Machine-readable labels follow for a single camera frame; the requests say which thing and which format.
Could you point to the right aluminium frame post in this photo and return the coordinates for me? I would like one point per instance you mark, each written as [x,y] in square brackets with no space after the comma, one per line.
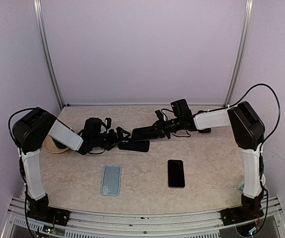
[240,51]

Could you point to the aluminium frame post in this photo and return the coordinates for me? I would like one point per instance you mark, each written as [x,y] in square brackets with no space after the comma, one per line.
[240,51]
[43,37]

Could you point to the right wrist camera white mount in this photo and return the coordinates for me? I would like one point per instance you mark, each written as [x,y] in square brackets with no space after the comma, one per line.
[161,116]

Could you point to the left aluminium frame post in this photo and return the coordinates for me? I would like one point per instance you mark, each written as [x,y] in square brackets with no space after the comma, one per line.
[43,37]

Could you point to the aluminium front rail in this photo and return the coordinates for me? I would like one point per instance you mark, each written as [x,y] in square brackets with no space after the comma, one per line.
[86,223]

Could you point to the white cup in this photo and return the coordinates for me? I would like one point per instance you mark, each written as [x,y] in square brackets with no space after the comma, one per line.
[262,180]

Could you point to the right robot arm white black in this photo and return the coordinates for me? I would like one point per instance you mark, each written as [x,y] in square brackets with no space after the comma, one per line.
[248,130]

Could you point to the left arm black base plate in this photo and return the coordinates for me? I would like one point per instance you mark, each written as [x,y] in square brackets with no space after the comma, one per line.
[55,216]

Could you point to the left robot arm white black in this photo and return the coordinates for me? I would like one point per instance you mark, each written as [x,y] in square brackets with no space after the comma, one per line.
[30,132]

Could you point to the beige saucer plate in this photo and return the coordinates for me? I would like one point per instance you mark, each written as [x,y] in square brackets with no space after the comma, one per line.
[51,148]

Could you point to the dark blue phone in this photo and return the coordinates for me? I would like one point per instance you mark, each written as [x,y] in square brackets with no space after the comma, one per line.
[138,134]

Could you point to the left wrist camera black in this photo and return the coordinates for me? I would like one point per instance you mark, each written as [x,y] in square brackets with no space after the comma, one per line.
[108,122]

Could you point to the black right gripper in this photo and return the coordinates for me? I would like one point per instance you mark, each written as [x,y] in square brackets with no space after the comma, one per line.
[159,126]

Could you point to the black phone centre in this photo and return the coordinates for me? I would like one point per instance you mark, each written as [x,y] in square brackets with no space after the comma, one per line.
[176,178]

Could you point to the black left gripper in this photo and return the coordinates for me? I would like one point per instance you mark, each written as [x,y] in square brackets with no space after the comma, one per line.
[114,141]

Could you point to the light blue phone case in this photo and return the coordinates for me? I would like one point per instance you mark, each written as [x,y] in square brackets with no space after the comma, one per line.
[111,181]

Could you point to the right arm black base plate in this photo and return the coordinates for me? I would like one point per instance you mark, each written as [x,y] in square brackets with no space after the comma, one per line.
[236,215]

